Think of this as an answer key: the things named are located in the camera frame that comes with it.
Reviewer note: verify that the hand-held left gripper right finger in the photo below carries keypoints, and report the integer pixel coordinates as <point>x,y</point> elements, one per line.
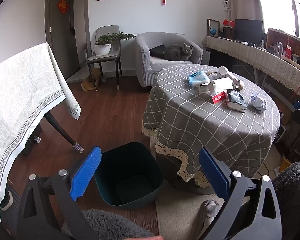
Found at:
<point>213,172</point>

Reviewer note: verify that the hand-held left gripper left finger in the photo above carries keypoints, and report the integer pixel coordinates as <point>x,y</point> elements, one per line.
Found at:
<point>86,172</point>

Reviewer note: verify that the dark green trash bin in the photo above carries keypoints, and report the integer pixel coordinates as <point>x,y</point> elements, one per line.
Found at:
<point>130,170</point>

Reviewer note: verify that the red box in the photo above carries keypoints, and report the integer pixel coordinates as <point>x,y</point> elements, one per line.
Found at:
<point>218,97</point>

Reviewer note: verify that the small box holding dark bag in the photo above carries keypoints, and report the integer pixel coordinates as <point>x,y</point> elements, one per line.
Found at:
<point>236,100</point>

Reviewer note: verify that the paper ball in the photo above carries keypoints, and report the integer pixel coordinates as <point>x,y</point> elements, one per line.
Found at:
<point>258,102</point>

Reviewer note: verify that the blue white plastic bag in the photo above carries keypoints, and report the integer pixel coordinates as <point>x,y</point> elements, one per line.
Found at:
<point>197,78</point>

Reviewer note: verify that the black table leg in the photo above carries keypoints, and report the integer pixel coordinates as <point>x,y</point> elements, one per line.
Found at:
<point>32,140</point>
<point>60,130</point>

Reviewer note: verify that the grey checked tablecloth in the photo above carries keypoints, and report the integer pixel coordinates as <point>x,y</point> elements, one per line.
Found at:
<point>202,120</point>

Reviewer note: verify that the grey fuzzy trouser leg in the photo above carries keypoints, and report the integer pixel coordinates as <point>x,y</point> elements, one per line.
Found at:
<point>295,185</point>
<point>110,225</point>

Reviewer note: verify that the yellow cardboard box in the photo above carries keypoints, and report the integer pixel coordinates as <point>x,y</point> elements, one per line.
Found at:
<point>285,165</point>

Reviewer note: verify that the dark ribbed mat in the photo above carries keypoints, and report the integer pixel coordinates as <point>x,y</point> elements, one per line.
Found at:
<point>16,212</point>

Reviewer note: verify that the white shoe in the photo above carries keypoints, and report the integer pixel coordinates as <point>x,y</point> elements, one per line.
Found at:
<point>7,201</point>

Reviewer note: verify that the flat cardboard box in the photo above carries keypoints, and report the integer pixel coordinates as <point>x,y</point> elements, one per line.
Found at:
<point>87,85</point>

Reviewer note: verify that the white patterned tablecloth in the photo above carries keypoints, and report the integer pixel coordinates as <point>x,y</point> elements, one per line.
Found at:
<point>20,92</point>

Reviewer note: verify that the grey dining chair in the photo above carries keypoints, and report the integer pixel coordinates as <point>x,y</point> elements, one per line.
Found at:
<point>102,57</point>

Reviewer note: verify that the potted plant in white pot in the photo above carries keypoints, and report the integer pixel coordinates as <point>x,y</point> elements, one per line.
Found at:
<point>102,48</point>

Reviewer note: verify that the grey cat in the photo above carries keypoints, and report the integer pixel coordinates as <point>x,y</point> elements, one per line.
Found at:
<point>175,52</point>

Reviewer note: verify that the grey armchair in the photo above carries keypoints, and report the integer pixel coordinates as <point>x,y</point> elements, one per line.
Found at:
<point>145,55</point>

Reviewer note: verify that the brown door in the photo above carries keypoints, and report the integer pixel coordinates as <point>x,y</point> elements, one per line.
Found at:
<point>60,42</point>

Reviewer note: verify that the black bag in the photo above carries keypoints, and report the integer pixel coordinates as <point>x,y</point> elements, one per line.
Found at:
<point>157,51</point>

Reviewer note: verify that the blue globe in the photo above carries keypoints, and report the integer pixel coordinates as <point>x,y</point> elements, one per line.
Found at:
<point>213,31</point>

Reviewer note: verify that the black monitor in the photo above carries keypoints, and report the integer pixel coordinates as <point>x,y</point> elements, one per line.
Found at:
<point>248,30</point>

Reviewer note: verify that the wooden desk shelf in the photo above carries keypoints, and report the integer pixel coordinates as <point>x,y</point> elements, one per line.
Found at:
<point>277,37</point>

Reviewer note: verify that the framed picture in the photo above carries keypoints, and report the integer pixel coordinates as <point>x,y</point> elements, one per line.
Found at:
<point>213,23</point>

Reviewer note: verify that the small red flags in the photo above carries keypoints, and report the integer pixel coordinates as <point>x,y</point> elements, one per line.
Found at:
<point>228,22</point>

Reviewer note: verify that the red door ornament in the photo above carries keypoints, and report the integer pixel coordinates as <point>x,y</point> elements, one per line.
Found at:
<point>62,6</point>

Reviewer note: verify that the white security camera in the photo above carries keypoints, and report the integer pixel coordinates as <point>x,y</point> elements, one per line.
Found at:
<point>225,2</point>

